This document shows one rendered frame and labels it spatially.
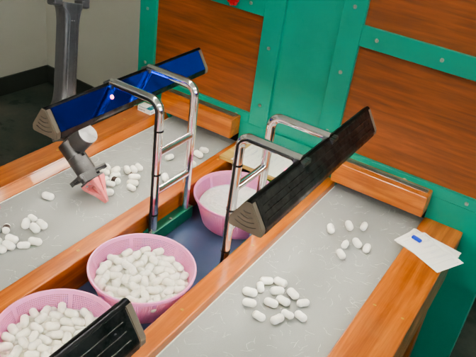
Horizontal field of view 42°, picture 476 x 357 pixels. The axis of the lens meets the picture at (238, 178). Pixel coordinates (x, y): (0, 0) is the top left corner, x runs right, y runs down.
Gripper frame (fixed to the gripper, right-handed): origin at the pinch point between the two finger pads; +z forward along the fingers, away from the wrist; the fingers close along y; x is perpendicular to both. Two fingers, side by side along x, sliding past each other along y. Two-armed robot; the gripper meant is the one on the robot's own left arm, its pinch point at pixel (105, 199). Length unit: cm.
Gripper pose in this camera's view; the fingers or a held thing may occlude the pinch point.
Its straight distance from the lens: 178.7
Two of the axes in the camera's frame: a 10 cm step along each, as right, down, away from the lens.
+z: 5.6, 8.3, 0.1
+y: 5.4, -3.7, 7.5
